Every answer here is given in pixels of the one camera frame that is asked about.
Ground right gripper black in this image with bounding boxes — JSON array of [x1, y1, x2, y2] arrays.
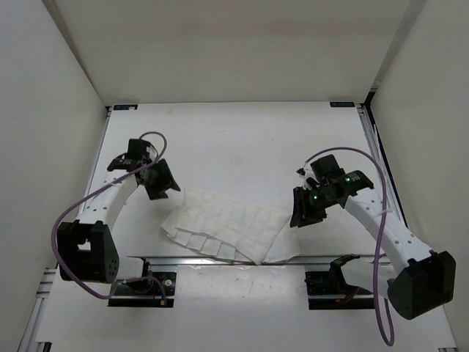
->
[[289, 186, 337, 228]]

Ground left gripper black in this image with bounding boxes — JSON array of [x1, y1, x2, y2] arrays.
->
[[141, 158, 180, 201]]

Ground white pleated skirt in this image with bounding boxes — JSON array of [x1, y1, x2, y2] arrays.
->
[[161, 188, 300, 265]]

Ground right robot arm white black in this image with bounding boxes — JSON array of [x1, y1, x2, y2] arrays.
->
[[290, 173, 456, 320]]

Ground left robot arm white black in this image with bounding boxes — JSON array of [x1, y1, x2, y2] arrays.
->
[[57, 158, 180, 284]]

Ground left blue corner label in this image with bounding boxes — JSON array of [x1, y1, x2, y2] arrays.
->
[[112, 104, 139, 111]]

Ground blue corner label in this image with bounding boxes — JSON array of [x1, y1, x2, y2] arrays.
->
[[330, 101, 355, 108], [112, 104, 139, 111]]

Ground right blue corner label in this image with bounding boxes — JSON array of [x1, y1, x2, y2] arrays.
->
[[330, 101, 355, 108]]

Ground white front cover board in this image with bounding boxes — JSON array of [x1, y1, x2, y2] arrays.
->
[[34, 262, 459, 340]]

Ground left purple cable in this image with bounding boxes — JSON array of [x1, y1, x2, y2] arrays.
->
[[50, 131, 169, 307]]

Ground purple cable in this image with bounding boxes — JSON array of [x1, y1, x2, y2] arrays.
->
[[303, 146, 396, 348], [50, 131, 169, 307]]

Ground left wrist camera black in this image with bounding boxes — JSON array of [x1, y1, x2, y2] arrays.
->
[[107, 139, 158, 172]]

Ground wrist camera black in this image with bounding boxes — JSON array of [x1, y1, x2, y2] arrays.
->
[[296, 154, 374, 197], [107, 139, 158, 172]]

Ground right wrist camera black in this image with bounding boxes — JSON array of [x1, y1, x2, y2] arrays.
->
[[296, 154, 374, 197]]

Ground front aluminium rail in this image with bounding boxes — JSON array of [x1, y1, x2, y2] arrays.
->
[[146, 256, 341, 268]]

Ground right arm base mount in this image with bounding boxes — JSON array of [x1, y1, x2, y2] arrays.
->
[[304, 254, 374, 310]]

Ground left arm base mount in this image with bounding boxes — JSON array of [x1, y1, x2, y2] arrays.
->
[[108, 259, 177, 309]]

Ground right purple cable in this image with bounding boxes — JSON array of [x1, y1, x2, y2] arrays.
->
[[303, 146, 396, 348]]

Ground left aluminium frame rail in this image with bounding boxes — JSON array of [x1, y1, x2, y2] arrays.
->
[[17, 263, 62, 351]]

